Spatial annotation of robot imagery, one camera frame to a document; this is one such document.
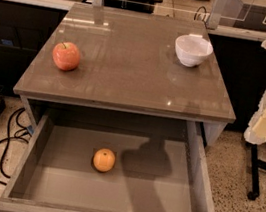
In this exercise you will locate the orange fruit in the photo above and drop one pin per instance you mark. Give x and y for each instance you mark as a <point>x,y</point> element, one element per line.
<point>104,160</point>

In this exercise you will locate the open grey top drawer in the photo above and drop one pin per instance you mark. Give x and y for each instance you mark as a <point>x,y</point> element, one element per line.
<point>160,165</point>

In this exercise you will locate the white ceramic bowl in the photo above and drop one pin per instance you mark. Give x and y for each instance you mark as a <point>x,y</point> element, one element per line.
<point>192,50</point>

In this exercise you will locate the black stand with caster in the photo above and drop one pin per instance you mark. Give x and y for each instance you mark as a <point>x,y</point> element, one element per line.
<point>255,164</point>

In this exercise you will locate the red apple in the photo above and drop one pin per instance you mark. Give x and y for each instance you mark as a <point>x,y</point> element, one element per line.
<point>66,56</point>

